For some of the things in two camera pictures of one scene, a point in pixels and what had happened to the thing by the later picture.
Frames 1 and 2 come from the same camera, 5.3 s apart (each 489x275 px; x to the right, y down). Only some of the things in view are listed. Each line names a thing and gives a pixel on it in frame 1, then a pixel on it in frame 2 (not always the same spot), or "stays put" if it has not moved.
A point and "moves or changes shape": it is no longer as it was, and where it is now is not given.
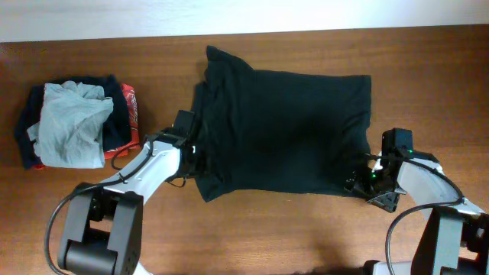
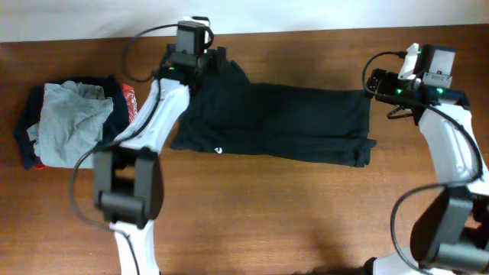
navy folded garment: [116, 131] stays put
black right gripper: [386, 201] to [387, 79]
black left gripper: [191, 174] to [215, 60]
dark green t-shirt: [260, 131] moves or changes shape
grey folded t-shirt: [69, 134] stays put
